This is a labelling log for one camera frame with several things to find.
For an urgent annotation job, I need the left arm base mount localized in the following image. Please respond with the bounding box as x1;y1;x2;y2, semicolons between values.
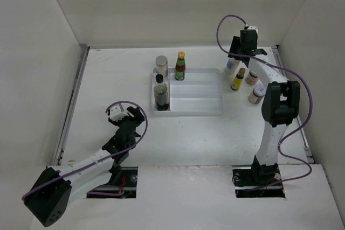
86;166;139;199

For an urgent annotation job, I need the yellow cap sauce bottle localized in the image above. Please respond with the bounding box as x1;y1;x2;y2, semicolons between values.
175;51;185;80

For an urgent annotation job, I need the brown jar white lid front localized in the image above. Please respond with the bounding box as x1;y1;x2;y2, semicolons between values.
248;84;266;104

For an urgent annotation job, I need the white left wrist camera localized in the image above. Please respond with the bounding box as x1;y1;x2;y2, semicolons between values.
108;104;127;122

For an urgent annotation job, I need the glass bottle black cap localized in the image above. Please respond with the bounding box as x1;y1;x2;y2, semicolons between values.
154;74;169;111

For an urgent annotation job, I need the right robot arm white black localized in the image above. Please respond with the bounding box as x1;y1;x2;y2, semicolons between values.
229;25;300;187

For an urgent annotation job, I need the white divided organizer tray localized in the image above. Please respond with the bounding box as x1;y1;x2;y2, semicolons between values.
150;68;224;117

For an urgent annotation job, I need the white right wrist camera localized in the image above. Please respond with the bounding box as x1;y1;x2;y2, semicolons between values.
244;24;258;33

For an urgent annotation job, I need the tall white spice jar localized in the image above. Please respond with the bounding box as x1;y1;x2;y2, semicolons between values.
224;58;240;75

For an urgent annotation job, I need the white powder jar silver lid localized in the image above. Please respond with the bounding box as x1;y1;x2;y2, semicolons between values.
155;55;169;82

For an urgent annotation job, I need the brown jar white lid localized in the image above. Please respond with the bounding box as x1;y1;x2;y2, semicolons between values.
245;70;259;86
248;84;266;104

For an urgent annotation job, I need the small yellow label bottle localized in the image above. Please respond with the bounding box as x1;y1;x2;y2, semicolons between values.
231;68;246;90

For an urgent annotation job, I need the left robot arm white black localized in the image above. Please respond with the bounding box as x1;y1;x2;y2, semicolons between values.
22;101;148;227

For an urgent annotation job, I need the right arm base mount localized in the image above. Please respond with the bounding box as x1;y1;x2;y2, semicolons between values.
232;167;285;198

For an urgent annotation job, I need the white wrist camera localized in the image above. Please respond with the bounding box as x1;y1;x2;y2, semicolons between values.
108;104;127;122
244;24;258;33

